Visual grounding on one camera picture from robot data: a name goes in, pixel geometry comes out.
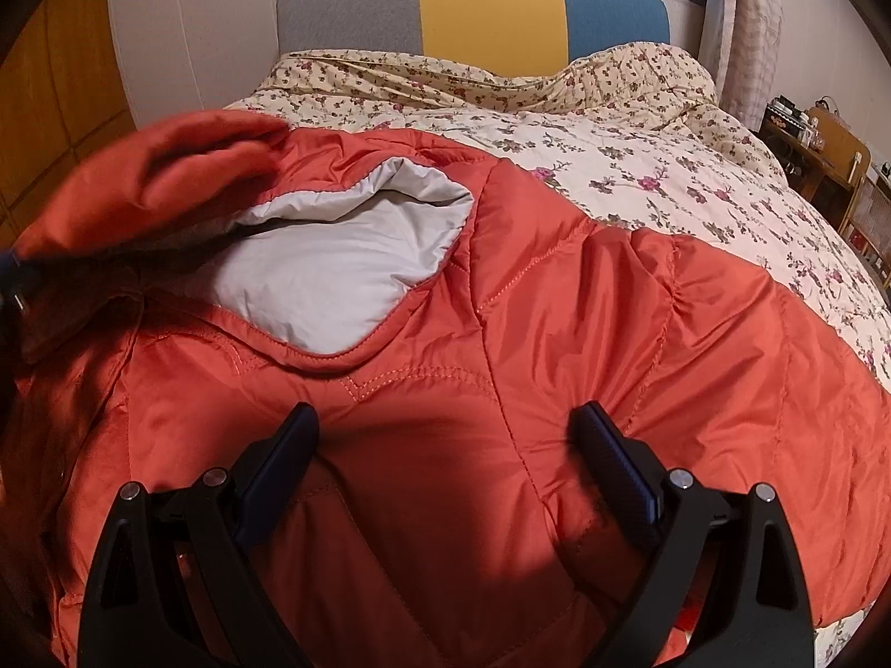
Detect grey yellow blue headboard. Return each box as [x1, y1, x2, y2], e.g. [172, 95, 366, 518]
[276, 0, 673, 77]

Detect orange padded jacket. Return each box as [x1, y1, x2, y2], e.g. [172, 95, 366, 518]
[0, 107, 891, 668]

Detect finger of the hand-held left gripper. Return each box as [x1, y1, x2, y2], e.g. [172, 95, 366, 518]
[0, 250, 46, 335]

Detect pale checked curtain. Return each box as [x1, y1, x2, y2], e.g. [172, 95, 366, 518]
[717, 0, 784, 133]

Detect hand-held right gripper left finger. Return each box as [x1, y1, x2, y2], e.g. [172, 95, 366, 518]
[76, 402, 321, 668]

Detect wooden wardrobe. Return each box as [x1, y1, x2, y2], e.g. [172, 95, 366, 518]
[0, 0, 136, 252]

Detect wooden chair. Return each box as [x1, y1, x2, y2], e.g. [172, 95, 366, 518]
[839, 167, 891, 272]

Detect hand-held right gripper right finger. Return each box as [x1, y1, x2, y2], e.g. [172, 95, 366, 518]
[569, 400, 815, 668]

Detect wooden bedside table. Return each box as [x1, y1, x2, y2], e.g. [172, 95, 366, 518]
[758, 94, 874, 224]

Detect floral quilt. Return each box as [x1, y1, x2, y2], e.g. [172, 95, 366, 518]
[223, 42, 891, 668]

